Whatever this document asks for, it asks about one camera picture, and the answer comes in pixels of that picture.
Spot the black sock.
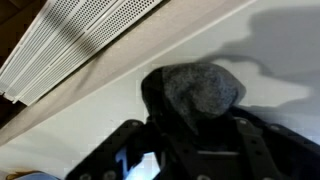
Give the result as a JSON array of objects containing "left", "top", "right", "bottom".
[{"left": 141, "top": 63, "right": 246, "bottom": 150}]

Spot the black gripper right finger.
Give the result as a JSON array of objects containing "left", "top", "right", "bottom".
[{"left": 230, "top": 107, "right": 320, "bottom": 180}]

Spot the white wall heater unit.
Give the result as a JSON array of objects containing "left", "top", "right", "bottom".
[{"left": 0, "top": 0, "right": 163, "bottom": 106}]

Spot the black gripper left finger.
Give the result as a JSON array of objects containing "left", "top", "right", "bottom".
[{"left": 65, "top": 119, "right": 156, "bottom": 180}]

